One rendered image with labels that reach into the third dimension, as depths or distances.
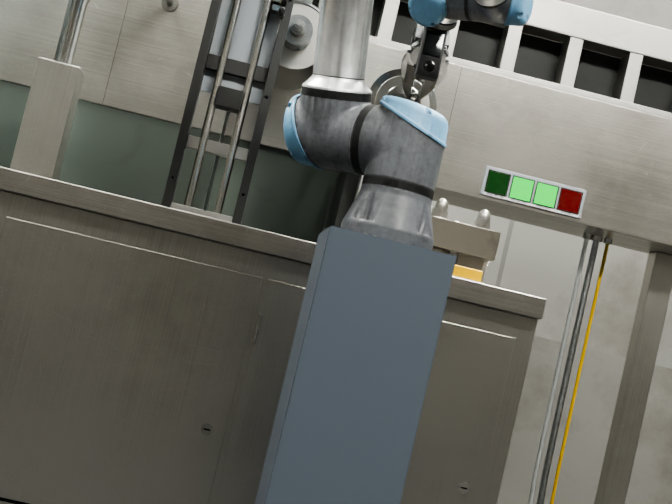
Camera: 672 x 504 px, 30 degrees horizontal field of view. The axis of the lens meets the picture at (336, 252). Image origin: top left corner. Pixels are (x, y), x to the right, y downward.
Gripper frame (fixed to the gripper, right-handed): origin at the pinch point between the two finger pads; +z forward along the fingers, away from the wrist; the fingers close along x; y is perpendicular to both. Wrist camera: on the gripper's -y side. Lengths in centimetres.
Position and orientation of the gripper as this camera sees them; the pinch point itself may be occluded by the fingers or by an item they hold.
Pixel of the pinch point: (413, 96)
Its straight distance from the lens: 263.0
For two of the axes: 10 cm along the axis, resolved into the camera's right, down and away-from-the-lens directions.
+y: 1.1, -7.1, 6.9
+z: -2.2, 6.6, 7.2
